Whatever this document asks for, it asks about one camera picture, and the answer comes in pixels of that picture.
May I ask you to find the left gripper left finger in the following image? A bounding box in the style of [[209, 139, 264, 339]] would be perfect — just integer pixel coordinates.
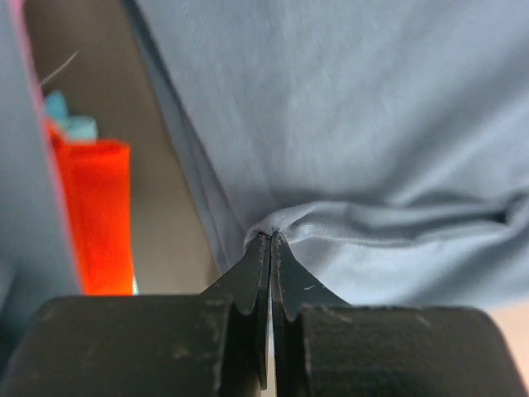
[[202, 233, 270, 390]]

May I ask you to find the folded grey-blue t shirt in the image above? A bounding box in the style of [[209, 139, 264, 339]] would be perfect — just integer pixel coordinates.
[[1, 1, 76, 365]]

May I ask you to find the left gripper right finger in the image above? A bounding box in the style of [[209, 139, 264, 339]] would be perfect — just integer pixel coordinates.
[[270, 232, 349, 396]]

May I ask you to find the folded pink t shirt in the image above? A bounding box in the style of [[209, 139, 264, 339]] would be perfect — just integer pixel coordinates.
[[7, 1, 83, 294]]

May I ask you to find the folded turquoise t shirt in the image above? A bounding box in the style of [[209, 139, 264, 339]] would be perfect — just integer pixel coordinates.
[[44, 91, 98, 141]]

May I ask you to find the slate blue t shirt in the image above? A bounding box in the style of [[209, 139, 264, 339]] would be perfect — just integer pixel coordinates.
[[123, 1, 528, 308]]

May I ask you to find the folded orange t shirt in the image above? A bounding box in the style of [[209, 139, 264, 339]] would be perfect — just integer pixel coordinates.
[[45, 121, 135, 295]]

